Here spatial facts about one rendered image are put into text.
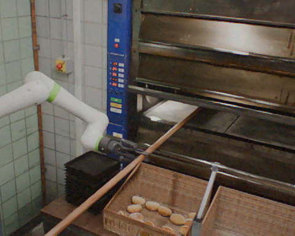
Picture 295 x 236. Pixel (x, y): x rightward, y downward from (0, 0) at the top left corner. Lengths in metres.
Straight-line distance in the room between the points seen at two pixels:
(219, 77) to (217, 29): 0.28
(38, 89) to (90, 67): 0.89
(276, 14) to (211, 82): 0.53
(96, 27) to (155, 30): 0.45
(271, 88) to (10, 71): 1.79
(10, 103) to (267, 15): 1.42
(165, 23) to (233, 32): 0.44
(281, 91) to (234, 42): 0.38
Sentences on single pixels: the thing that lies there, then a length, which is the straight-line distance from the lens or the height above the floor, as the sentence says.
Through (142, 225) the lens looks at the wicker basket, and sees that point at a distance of 2.38.
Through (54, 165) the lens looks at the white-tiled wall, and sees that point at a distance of 3.33.
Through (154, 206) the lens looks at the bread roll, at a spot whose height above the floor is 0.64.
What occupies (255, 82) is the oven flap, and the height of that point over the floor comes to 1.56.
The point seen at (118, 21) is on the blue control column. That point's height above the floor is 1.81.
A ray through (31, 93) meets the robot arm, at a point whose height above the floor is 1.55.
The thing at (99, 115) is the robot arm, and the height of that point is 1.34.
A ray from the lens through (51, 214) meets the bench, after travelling 2.73.
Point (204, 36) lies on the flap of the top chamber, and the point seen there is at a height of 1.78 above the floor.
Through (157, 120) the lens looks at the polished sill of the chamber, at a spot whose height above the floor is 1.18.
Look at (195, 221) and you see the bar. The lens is 2.05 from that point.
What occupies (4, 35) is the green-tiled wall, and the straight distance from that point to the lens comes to 2.87.
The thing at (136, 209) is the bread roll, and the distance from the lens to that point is 2.65.
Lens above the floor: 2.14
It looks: 21 degrees down
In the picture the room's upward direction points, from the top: 3 degrees clockwise
